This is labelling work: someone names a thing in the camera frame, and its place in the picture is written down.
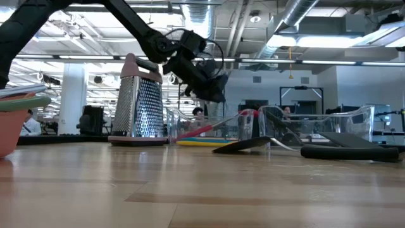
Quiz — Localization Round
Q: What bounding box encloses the metal box grater pink trim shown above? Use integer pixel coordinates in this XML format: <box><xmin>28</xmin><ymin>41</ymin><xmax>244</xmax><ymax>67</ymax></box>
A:
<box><xmin>107</xmin><ymin>53</ymin><xmax>170</xmax><ymax>147</ymax></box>

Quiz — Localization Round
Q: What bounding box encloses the black turner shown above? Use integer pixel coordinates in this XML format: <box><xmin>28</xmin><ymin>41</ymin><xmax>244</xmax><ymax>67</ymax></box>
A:
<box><xmin>211</xmin><ymin>136</ymin><xmax>400</xmax><ymax>163</ymax></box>

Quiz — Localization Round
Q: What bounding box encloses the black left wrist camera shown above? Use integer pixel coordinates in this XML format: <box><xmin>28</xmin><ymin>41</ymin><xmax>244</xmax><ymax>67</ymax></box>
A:
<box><xmin>177</xmin><ymin>30</ymin><xmax>206</xmax><ymax>55</ymax></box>

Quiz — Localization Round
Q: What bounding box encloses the long light bar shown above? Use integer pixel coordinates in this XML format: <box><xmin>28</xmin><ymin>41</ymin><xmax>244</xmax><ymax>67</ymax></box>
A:
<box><xmin>14</xmin><ymin>53</ymin><xmax>405</xmax><ymax>67</ymax></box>

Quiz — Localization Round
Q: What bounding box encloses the ribbed silver ceiling duct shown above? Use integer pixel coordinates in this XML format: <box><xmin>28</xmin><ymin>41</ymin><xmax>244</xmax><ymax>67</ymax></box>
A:
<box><xmin>182</xmin><ymin>0</ymin><xmax>216</xmax><ymax>39</ymax></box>

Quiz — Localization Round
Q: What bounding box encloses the black station frame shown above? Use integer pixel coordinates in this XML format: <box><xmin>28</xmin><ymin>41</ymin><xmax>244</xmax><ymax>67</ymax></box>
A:
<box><xmin>279</xmin><ymin>85</ymin><xmax>325</xmax><ymax>111</ymax></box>

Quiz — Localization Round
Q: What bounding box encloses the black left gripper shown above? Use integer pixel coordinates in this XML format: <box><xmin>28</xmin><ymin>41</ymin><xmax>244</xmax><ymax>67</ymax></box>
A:
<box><xmin>164</xmin><ymin>53</ymin><xmax>229</xmax><ymax>103</ymax></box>

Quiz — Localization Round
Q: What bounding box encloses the red slotted spoon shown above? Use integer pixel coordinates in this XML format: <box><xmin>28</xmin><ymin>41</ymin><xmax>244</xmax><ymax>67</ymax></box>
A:
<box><xmin>172</xmin><ymin>109</ymin><xmax>260</xmax><ymax>143</ymax></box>

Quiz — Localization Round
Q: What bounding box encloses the black angled panel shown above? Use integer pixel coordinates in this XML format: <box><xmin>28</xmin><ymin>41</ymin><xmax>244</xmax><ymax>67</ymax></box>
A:
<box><xmin>318</xmin><ymin>132</ymin><xmax>385</xmax><ymax>149</ymax></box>

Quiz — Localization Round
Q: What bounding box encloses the clear plastic bin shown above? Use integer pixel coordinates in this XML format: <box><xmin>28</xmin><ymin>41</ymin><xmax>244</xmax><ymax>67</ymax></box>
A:
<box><xmin>166</xmin><ymin>106</ymin><xmax>259</xmax><ymax>147</ymax></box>
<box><xmin>258</xmin><ymin>104</ymin><xmax>376</xmax><ymax>149</ymax></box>

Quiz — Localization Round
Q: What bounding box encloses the black cabinet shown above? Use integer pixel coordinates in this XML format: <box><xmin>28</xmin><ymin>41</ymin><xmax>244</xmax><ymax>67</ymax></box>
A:
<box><xmin>77</xmin><ymin>105</ymin><xmax>104</xmax><ymax>136</ymax></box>

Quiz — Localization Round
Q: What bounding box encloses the computer monitor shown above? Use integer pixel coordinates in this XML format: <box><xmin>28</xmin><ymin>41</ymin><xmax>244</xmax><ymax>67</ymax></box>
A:
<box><xmin>373</xmin><ymin>104</ymin><xmax>393</xmax><ymax>127</ymax></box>

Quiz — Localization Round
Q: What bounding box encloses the orange plastic basket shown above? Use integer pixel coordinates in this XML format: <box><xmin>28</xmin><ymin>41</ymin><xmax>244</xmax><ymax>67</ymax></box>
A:
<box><xmin>0</xmin><ymin>91</ymin><xmax>36</xmax><ymax>158</ymax></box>

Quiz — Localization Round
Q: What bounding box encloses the yellow silicone spatula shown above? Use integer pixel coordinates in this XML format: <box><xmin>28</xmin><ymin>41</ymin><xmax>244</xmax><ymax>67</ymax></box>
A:
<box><xmin>175</xmin><ymin>141</ymin><xmax>238</xmax><ymax>148</ymax></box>

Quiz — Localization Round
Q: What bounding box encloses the yellow hanging cord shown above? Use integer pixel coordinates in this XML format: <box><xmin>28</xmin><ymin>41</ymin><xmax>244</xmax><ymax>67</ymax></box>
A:
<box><xmin>287</xmin><ymin>47</ymin><xmax>294</xmax><ymax>80</ymax></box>

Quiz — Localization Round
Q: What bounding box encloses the white pillar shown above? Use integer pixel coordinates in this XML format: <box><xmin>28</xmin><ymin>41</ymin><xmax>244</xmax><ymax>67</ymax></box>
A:
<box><xmin>58</xmin><ymin>62</ymin><xmax>89</xmax><ymax>136</ymax></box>

